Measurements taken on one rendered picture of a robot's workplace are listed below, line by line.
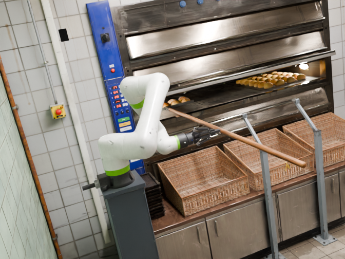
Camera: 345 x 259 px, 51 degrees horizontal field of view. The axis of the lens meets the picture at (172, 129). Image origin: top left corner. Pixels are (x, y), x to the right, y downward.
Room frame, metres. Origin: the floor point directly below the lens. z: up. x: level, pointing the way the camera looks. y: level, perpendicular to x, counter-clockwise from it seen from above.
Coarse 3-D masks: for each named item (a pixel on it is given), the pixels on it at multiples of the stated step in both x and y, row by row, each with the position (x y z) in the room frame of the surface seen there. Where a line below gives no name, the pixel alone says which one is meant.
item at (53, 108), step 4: (56, 104) 2.55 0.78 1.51; (60, 104) 2.54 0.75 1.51; (52, 108) 2.52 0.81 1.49; (56, 108) 2.53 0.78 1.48; (60, 108) 2.53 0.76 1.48; (64, 108) 2.54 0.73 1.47; (52, 112) 2.52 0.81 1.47; (64, 112) 2.54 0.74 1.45; (52, 116) 2.52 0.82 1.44; (56, 116) 2.52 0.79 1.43; (60, 116) 2.53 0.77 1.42; (64, 116) 2.54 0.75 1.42
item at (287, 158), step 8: (176, 112) 2.94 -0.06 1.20; (192, 120) 2.65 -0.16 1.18; (200, 120) 2.52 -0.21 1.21; (216, 128) 2.27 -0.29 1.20; (232, 136) 2.08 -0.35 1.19; (240, 136) 2.01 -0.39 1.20; (248, 144) 1.91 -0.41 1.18; (256, 144) 1.84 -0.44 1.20; (272, 152) 1.71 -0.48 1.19; (280, 152) 1.67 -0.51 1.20; (288, 160) 1.59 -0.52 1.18; (296, 160) 1.54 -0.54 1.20
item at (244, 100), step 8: (312, 80) 3.29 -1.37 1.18; (320, 80) 3.27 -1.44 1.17; (280, 88) 3.19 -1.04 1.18; (288, 88) 3.16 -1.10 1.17; (296, 88) 3.19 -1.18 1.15; (256, 96) 3.07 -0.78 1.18; (264, 96) 3.09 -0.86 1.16; (272, 96) 3.11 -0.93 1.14; (224, 104) 2.98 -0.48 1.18; (232, 104) 3.00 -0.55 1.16; (240, 104) 3.02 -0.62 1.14; (192, 112) 2.92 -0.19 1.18; (200, 112) 2.91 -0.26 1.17; (208, 112) 2.93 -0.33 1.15; (160, 120) 2.85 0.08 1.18; (168, 120) 2.83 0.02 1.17; (176, 120) 2.85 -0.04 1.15
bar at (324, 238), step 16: (256, 112) 2.64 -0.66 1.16; (304, 112) 2.68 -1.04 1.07; (192, 128) 2.49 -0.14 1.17; (320, 144) 2.53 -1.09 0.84; (320, 160) 2.53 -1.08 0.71; (320, 176) 2.53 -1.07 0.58; (320, 192) 2.53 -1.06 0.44; (272, 208) 2.40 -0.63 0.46; (320, 208) 2.55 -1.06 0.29; (272, 224) 2.39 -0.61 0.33; (320, 224) 2.56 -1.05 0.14; (272, 240) 2.40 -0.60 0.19; (320, 240) 2.53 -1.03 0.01; (336, 240) 2.50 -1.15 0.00; (272, 256) 2.42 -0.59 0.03
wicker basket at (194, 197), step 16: (176, 160) 2.78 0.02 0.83; (192, 160) 2.82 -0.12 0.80; (224, 160) 2.79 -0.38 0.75; (176, 176) 2.74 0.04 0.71; (192, 176) 2.78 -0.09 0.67; (208, 176) 2.81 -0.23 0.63; (224, 176) 2.83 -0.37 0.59; (240, 176) 2.56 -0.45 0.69; (176, 192) 2.39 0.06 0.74; (192, 192) 2.65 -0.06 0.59; (208, 192) 2.37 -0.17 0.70; (224, 192) 2.41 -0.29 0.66; (240, 192) 2.45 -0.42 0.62; (192, 208) 2.32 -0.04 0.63; (208, 208) 2.36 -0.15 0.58
